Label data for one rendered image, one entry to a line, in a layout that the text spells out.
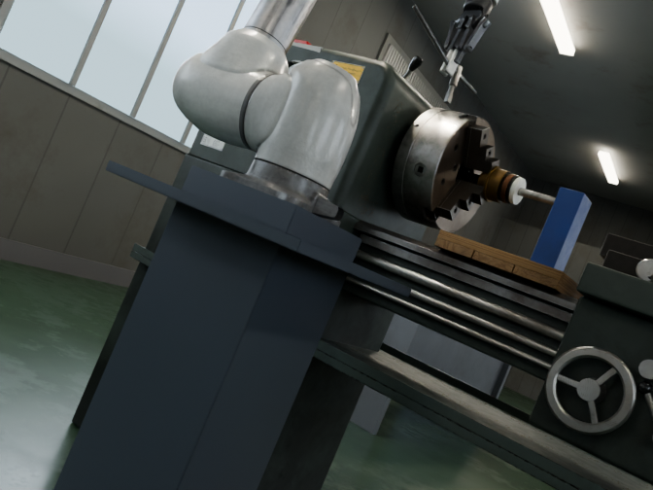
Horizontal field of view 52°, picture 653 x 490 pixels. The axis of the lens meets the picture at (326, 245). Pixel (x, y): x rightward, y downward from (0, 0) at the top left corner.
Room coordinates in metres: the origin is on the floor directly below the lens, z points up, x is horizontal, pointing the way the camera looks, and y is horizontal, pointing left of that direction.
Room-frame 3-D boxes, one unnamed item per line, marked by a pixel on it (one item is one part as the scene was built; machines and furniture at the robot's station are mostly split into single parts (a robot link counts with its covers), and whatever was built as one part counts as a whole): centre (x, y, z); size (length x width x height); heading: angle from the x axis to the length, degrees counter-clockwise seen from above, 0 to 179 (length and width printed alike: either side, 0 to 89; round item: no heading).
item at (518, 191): (1.65, -0.43, 1.08); 0.13 x 0.07 x 0.07; 54
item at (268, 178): (1.25, 0.09, 0.83); 0.22 x 0.18 x 0.06; 59
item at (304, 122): (1.26, 0.12, 0.97); 0.18 x 0.16 x 0.22; 65
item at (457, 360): (4.13, -0.77, 0.35); 1.32 x 0.68 x 0.71; 139
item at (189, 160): (2.01, 0.11, 0.43); 0.60 x 0.48 x 0.86; 54
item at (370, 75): (2.01, 0.11, 1.06); 0.59 x 0.48 x 0.39; 54
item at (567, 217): (1.60, -0.50, 1.00); 0.08 x 0.06 x 0.23; 144
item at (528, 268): (1.63, -0.46, 0.89); 0.36 x 0.30 x 0.04; 144
